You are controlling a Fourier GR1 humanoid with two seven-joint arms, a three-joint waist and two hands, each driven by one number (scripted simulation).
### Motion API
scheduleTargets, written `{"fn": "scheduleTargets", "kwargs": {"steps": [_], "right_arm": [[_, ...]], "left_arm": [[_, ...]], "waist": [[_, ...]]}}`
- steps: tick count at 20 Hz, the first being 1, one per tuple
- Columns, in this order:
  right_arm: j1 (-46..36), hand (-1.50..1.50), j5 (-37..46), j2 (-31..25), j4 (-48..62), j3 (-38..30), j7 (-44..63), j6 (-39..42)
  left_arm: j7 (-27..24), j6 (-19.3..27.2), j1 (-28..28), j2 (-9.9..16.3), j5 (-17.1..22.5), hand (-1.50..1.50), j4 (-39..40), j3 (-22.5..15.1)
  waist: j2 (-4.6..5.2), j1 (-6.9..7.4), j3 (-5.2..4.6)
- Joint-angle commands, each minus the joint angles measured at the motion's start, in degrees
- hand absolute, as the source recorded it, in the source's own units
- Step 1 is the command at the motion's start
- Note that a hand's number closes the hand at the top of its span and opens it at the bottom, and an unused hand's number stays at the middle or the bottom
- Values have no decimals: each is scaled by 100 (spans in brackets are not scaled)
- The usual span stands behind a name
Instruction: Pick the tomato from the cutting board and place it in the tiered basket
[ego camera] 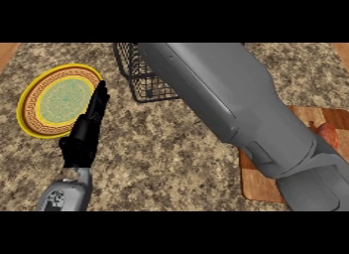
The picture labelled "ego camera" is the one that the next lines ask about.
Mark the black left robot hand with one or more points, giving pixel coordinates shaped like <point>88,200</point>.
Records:
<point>86,132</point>

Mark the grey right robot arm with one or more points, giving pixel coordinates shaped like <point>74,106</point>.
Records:
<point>241,109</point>

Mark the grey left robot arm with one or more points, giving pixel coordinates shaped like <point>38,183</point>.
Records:
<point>67,195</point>

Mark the red tomato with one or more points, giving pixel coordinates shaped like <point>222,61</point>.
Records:
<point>328,134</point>

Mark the brown wooden cutting board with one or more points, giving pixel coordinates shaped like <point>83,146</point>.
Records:
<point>340,125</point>

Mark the yellow patterned plate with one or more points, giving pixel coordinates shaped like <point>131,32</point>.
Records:
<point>60,101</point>

